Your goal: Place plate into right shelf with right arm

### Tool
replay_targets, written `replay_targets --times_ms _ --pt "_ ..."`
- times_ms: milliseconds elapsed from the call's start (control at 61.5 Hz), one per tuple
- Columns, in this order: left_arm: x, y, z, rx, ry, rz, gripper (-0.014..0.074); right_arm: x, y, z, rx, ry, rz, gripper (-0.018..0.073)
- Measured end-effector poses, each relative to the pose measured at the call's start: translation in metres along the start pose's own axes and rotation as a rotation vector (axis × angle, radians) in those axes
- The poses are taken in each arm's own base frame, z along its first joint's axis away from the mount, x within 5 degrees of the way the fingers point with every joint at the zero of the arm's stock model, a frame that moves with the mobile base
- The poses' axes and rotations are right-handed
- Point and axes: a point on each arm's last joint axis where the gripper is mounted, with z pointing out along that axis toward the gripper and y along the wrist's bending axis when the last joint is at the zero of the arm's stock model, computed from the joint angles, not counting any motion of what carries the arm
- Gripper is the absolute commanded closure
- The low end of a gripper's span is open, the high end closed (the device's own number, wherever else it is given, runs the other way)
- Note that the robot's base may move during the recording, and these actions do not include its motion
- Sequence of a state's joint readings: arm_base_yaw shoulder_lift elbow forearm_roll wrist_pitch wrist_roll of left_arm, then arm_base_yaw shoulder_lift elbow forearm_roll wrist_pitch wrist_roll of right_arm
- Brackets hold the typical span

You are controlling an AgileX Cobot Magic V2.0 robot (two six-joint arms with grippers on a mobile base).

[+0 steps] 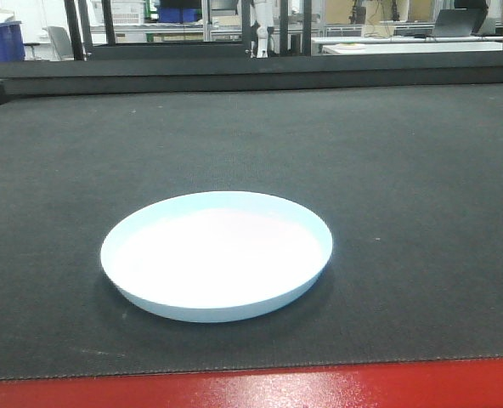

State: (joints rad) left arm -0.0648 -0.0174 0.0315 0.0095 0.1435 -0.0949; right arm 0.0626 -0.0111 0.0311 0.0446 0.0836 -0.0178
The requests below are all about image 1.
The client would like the light blue round tray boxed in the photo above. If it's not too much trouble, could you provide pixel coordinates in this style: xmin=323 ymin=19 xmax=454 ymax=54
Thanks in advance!
xmin=100 ymin=191 xmax=333 ymax=323

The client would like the blue bin on background shelf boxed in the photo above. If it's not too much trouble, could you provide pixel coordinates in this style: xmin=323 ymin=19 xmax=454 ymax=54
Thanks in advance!
xmin=156 ymin=7 xmax=198 ymax=24

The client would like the black fabric table mat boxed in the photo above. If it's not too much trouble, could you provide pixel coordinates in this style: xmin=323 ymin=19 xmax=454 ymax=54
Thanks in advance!
xmin=0 ymin=84 xmax=503 ymax=380

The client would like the white background desk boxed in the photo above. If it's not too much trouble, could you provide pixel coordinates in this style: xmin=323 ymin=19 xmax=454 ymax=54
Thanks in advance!
xmin=312 ymin=36 xmax=503 ymax=56

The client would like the white humanoid robot background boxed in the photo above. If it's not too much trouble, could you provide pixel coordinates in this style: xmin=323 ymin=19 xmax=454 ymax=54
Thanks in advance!
xmin=250 ymin=0 xmax=274 ymax=59

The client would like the grey office chair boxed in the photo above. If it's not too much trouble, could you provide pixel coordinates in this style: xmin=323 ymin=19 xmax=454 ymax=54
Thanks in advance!
xmin=46 ymin=25 xmax=74 ymax=60

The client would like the black foam barrier board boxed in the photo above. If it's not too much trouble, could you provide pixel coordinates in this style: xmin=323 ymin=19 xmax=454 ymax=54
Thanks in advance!
xmin=0 ymin=51 xmax=503 ymax=96

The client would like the grey open laptop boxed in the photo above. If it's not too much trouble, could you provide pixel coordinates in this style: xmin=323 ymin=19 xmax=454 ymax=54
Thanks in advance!
xmin=429 ymin=8 xmax=487 ymax=38

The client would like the red table edge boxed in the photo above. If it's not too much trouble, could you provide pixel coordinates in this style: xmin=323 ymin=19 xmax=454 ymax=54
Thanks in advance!
xmin=0 ymin=358 xmax=503 ymax=407

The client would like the black metal frame rack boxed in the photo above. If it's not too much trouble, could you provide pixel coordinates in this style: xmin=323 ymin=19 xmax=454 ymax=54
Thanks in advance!
xmin=64 ymin=1 xmax=316 ymax=61

